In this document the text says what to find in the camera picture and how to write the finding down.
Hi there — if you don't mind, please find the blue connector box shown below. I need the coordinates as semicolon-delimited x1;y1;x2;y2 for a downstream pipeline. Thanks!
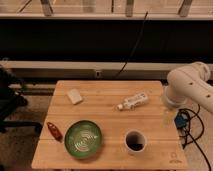
175;113;187;129

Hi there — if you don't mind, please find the white sponge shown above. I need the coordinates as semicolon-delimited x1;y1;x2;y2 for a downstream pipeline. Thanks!
67;89;83;105

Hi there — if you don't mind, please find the white plastic bottle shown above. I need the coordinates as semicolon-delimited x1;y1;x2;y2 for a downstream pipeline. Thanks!
117;92;149;111

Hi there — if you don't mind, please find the black hanging cable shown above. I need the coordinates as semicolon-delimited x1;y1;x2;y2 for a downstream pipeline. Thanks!
114;11;149;79

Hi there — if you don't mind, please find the black office chair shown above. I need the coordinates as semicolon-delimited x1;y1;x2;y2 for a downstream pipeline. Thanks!
0;65;42;133

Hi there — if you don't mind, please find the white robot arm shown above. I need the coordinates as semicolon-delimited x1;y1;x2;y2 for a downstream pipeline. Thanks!
162;62;213;114

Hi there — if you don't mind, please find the green ceramic bowl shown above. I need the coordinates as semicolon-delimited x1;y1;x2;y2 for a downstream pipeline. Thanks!
64;120;102;159

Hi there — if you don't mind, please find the red chili pepper toy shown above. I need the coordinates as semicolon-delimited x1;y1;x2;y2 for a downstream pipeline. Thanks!
47;122;63;141

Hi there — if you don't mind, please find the black floor cable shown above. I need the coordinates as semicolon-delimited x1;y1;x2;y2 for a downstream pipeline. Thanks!
177;103;213;171

